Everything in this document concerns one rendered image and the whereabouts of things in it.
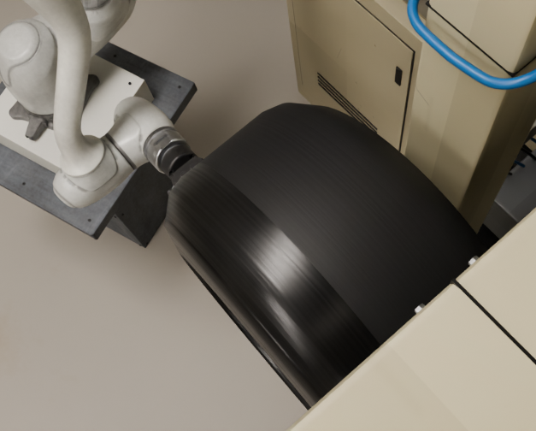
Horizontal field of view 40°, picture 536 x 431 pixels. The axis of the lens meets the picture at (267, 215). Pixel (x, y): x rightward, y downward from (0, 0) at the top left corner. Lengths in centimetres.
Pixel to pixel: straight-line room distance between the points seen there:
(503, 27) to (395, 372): 38
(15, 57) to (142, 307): 108
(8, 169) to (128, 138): 56
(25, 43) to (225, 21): 131
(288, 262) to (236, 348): 153
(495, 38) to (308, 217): 31
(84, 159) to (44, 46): 32
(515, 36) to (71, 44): 86
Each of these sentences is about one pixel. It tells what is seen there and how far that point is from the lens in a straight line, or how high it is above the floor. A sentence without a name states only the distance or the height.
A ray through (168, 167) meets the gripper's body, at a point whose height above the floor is 100.
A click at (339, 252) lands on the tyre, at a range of 91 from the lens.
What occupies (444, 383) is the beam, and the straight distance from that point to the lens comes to 58.
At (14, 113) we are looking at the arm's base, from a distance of 198.
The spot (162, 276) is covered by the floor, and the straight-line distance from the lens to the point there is 252.
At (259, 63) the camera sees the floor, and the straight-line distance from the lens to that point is 280.
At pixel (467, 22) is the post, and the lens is 83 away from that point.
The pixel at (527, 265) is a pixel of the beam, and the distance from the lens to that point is 61.
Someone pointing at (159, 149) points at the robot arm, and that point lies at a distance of 155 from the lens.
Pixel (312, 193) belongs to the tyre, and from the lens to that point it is 94.
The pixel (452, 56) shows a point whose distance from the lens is 84.
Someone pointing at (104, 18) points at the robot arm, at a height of 99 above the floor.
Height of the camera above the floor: 236
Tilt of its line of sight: 69 degrees down
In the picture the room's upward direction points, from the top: 17 degrees counter-clockwise
